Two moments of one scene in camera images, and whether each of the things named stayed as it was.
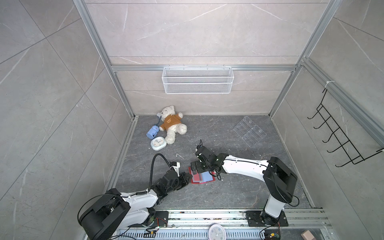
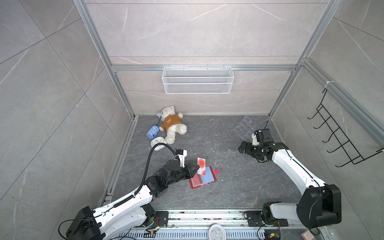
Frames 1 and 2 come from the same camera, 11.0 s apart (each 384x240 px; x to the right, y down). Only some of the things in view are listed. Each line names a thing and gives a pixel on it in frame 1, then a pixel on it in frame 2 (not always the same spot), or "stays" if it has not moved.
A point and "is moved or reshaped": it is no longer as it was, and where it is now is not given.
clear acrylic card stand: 249,131 stays
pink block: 306,235 stays
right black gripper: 197,164 → 243,147
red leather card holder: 202,177 is moved or reshaped
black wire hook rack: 349,148 stays
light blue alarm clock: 158,143 stays
